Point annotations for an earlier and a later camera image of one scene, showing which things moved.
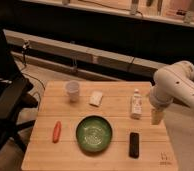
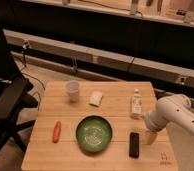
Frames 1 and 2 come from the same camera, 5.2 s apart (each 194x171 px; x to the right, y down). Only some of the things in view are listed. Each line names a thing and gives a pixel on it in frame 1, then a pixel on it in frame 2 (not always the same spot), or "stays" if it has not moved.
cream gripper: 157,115 to 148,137
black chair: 10,94 stays
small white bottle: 136,105 stays
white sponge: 96,98 stays
